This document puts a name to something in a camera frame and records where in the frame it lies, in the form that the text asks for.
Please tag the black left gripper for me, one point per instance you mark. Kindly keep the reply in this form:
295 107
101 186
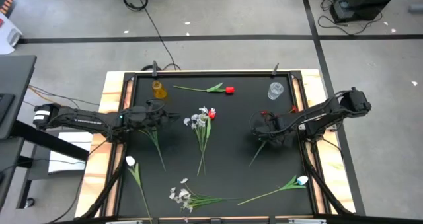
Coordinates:
142 120

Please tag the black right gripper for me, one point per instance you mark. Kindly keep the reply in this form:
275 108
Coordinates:
279 131

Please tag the white blossom bunch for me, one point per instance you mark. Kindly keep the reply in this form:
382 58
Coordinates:
183 194
200 122

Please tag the white tulip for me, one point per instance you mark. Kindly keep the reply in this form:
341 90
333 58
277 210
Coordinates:
130 161
302 180

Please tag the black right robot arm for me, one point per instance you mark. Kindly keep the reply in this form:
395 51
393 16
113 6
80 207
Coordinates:
320 116

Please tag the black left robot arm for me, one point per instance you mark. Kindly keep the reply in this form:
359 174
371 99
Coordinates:
82 120

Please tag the yellow glass vase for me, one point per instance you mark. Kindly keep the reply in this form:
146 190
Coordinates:
159 89

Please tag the clear glass vase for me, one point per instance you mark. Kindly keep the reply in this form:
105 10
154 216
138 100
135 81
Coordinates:
275 90

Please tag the white board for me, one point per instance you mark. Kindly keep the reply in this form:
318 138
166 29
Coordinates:
69 154

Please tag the black desk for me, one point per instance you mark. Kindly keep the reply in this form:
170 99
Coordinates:
16 85

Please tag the black floor machine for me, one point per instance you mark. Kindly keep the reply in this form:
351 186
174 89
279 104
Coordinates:
360 2

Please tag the white plastic device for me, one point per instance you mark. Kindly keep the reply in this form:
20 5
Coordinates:
8 35

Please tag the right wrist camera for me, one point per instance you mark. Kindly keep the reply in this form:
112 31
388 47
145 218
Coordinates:
272 121

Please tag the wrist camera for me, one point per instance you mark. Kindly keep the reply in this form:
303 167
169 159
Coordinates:
152 109
272 121

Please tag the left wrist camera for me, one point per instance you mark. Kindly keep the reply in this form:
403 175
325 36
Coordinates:
152 109

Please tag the black clamp post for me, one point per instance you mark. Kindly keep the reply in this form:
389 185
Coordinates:
154 68
275 70

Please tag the black table frame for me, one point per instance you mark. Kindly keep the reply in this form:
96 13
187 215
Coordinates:
215 73

